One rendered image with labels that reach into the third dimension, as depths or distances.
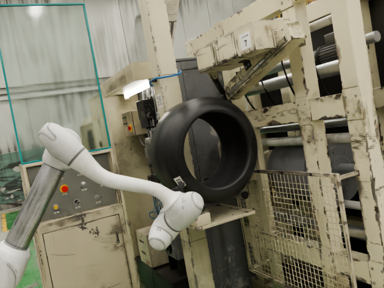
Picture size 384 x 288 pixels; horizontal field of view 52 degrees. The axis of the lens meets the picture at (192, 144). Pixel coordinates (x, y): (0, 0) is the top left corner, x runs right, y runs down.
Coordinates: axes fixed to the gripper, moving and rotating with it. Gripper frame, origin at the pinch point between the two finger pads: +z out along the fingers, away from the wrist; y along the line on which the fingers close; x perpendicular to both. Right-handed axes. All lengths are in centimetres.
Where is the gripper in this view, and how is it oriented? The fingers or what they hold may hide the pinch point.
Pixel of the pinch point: (180, 188)
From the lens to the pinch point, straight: 194.6
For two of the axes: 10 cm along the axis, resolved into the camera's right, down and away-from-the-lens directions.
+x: 7.8, -4.6, -4.2
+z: 2.0, -4.6, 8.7
